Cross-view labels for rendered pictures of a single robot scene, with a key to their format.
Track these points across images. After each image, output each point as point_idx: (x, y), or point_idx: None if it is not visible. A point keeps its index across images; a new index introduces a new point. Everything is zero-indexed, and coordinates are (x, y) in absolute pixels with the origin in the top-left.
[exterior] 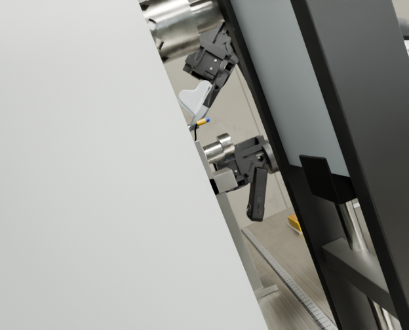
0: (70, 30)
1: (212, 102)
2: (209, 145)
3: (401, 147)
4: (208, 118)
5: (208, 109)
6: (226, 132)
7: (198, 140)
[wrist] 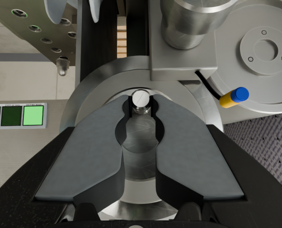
0: None
1: (227, 137)
2: (199, 37)
3: None
4: (248, 96)
5: (205, 123)
6: (212, 12)
7: (217, 68)
